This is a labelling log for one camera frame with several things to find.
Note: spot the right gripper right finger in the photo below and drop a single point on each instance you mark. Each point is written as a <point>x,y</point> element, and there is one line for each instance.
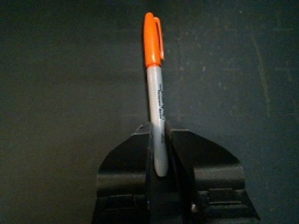
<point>209,175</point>

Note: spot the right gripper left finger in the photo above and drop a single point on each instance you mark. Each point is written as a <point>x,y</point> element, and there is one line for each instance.
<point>123,175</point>

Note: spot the grey marker pen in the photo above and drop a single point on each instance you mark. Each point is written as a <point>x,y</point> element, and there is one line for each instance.
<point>156,110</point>

